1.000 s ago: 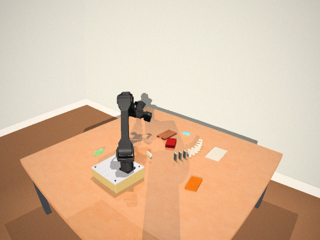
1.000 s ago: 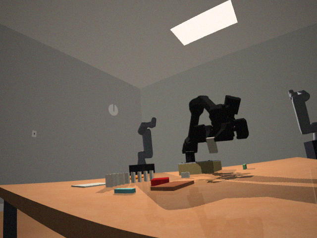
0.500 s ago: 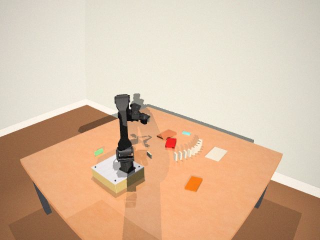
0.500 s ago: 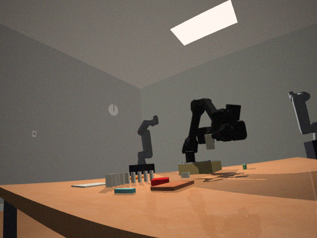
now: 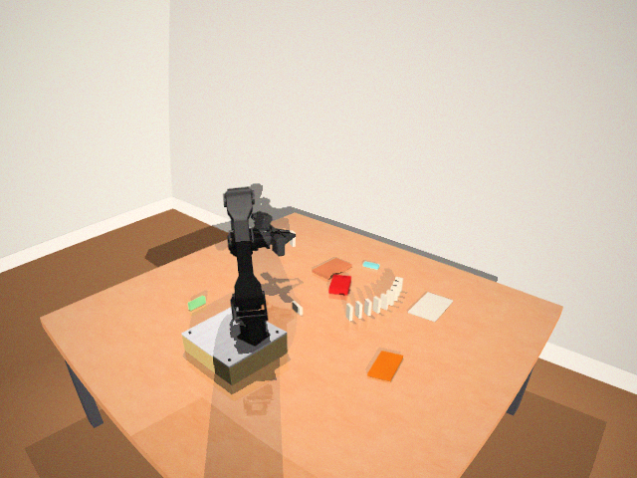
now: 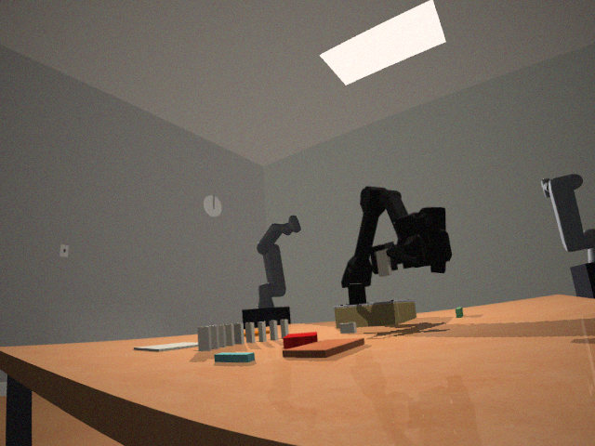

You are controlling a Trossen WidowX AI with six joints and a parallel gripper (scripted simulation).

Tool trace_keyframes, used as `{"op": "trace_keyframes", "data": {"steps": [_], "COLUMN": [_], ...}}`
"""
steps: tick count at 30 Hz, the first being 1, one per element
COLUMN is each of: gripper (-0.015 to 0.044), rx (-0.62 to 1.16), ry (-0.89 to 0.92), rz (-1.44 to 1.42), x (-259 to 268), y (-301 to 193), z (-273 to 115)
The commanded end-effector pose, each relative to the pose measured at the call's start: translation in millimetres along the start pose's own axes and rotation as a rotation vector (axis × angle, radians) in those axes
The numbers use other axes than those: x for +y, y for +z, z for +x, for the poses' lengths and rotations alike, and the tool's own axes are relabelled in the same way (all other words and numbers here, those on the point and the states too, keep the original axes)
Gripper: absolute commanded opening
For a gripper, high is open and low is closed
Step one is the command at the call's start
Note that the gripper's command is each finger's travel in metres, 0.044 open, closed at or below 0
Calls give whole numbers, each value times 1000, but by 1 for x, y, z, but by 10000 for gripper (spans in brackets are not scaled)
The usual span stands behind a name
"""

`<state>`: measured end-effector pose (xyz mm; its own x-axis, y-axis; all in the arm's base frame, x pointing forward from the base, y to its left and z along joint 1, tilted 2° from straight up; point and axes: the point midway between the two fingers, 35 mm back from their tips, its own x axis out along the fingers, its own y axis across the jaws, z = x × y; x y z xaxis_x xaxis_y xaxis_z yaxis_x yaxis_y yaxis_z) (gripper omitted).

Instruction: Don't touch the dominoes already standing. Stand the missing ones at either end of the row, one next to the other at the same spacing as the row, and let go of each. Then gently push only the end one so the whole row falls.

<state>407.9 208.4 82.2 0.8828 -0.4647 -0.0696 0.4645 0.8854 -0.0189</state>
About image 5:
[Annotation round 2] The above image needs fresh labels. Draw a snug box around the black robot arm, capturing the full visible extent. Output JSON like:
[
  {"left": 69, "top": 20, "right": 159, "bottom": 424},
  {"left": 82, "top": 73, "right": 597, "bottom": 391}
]
[{"left": 223, "top": 186, "right": 272, "bottom": 346}]

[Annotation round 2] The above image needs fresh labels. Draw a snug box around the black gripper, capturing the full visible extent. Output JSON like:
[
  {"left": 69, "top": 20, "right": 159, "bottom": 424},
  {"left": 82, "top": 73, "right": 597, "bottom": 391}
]
[{"left": 253, "top": 224, "right": 296, "bottom": 257}]

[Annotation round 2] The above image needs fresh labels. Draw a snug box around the small green rectangular block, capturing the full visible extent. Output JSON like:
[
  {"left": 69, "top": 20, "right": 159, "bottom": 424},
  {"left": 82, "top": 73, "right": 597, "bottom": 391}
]
[{"left": 187, "top": 296, "right": 206, "bottom": 311}]

